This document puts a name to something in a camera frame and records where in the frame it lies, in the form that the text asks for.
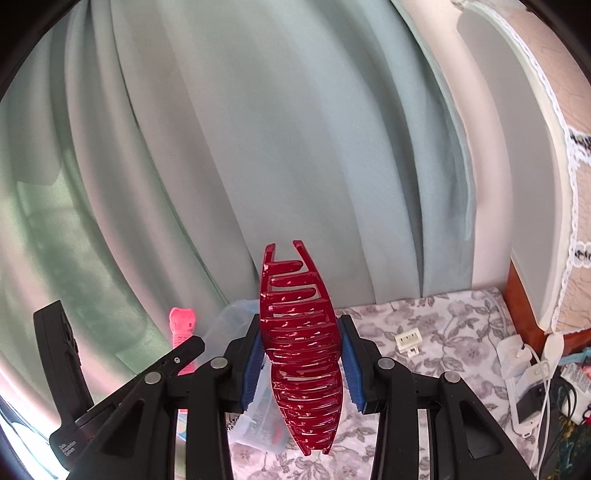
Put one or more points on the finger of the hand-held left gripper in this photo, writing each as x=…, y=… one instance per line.
x=180, y=355

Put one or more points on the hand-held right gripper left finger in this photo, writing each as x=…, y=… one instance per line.
x=251, y=369

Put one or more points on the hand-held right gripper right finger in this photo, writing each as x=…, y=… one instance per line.
x=354, y=374

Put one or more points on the pink hair clip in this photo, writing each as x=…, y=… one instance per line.
x=182, y=323

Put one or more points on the red hair claw clip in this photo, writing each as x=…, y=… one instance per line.
x=300, y=369

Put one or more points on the clear plastic storage box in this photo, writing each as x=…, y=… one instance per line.
x=235, y=318

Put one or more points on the white plug adapter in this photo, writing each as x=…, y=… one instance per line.
x=408, y=341

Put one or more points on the white power strip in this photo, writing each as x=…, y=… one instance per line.
x=510, y=383

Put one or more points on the white charger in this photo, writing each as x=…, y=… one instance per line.
x=519, y=355

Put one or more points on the brown wooden cabinet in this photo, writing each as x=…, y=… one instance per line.
x=519, y=300

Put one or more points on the pale green curtain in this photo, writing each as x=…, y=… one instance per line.
x=277, y=138

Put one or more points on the white appliance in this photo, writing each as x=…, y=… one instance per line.
x=517, y=161

